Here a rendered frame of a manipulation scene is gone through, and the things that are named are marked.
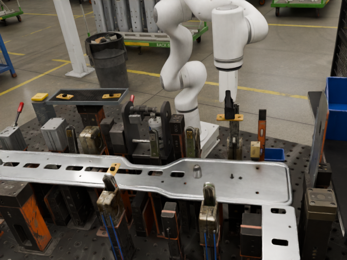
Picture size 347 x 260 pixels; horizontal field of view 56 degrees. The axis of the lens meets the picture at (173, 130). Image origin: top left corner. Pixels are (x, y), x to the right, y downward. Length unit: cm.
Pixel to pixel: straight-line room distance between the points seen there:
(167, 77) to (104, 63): 270
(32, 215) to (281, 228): 93
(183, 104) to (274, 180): 66
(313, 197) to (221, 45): 53
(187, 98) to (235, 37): 78
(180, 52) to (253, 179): 62
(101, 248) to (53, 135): 52
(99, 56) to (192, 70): 267
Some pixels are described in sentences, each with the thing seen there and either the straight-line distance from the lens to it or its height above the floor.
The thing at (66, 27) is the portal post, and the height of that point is 73.
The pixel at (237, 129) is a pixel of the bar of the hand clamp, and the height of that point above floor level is 112.
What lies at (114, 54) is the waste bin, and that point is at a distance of 415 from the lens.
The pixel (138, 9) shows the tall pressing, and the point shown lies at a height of 68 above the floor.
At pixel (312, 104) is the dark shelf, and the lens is 162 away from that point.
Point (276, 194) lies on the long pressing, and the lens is 115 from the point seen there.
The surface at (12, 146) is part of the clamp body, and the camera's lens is 170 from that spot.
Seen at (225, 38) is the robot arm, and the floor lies 152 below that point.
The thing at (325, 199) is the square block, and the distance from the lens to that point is 108.
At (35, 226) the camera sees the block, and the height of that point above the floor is 84.
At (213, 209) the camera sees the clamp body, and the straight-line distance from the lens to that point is 103.
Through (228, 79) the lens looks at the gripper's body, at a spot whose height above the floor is 140.
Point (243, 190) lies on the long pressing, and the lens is 116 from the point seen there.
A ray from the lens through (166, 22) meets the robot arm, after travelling 132.
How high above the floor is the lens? 179
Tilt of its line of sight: 32 degrees down
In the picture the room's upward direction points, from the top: 7 degrees counter-clockwise
